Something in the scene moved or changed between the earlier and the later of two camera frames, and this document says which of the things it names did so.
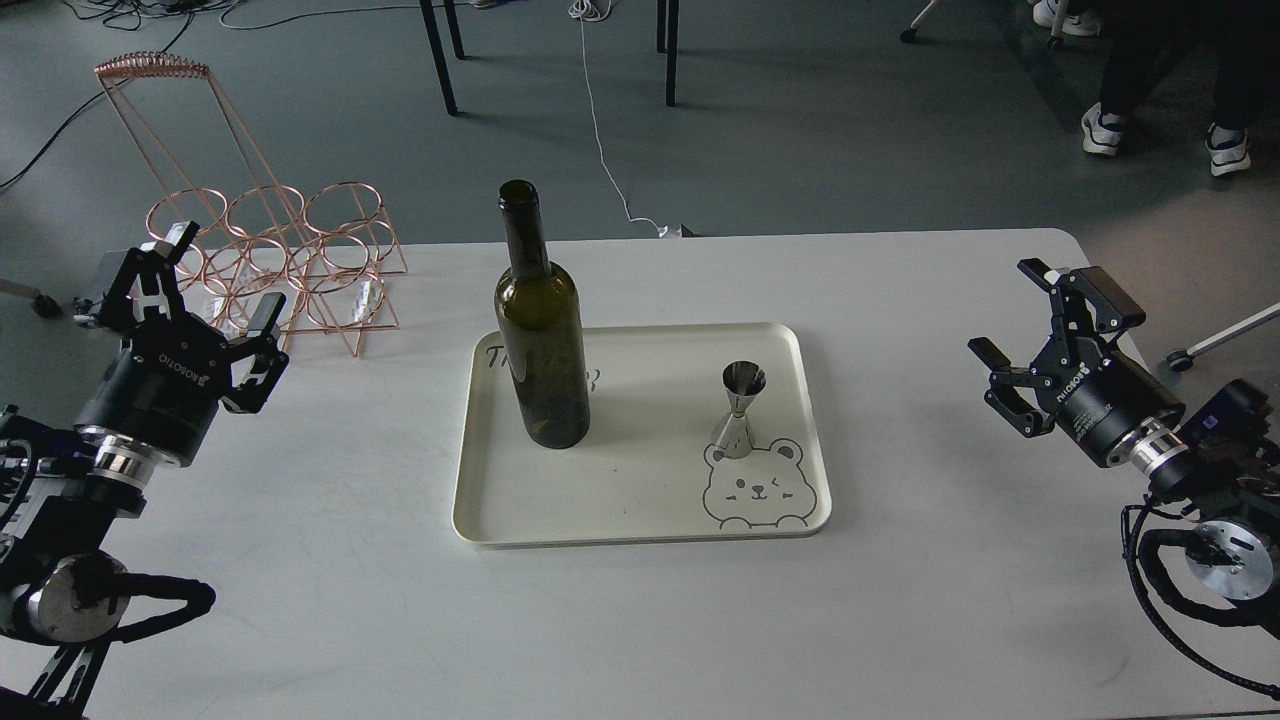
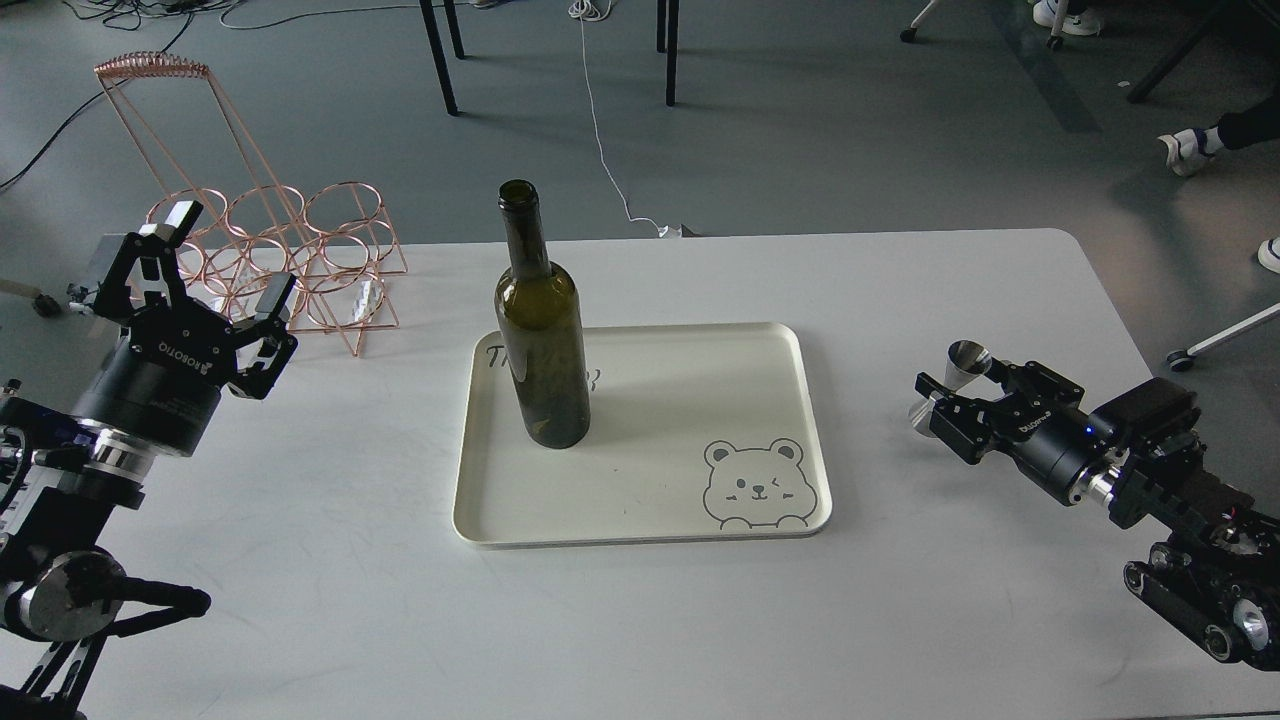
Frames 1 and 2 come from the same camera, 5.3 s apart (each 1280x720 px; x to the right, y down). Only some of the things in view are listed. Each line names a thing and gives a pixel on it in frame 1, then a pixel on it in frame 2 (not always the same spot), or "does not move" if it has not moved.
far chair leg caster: [907, 36] does not move
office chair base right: [1183, 359] does not move
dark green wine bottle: [539, 315] does not move
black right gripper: [1101, 398] → [1071, 452]
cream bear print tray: [647, 471] does not move
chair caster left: [44, 305] does not move
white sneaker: [1101, 132] → [1186, 149]
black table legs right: [667, 41] does not move
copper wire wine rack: [327, 253] does not move
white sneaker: [1228, 149] → [1269, 254]
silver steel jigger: [742, 381] → [965, 360]
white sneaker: [1044, 13] does not move
